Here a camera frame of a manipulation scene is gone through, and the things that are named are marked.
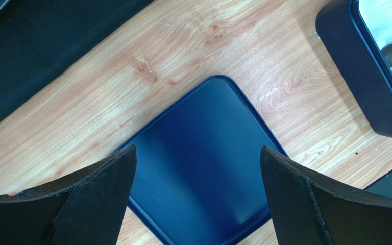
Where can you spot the black placemat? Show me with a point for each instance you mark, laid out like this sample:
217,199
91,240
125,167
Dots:
39,40

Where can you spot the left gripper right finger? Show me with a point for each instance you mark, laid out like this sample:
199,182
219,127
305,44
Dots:
308,207

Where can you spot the navy box lid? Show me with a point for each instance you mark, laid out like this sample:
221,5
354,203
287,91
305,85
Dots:
198,177

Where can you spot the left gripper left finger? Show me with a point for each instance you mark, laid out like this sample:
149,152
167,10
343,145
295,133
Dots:
84,207

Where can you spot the navy box with paper cups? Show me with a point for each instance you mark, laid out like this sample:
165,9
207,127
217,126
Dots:
362,65

